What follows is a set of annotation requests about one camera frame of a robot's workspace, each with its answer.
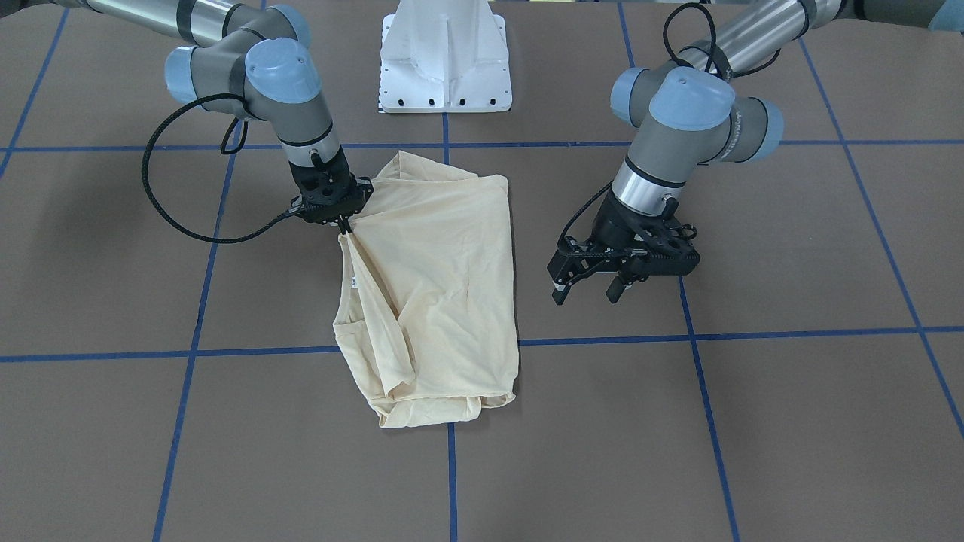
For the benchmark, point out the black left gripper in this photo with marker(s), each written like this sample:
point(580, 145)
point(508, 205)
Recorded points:
point(611, 219)

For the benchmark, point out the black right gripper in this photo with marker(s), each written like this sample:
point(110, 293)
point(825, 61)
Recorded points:
point(304, 179)

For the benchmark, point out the beige long-sleeve printed shirt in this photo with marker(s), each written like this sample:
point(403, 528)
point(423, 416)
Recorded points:
point(427, 321)

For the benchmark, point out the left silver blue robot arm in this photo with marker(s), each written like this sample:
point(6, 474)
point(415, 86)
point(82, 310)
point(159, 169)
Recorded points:
point(687, 114)

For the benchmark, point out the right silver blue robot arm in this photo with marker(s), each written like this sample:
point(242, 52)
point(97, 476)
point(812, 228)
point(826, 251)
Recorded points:
point(254, 65)

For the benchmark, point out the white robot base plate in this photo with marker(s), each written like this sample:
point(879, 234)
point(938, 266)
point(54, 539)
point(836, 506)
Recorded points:
point(444, 57)

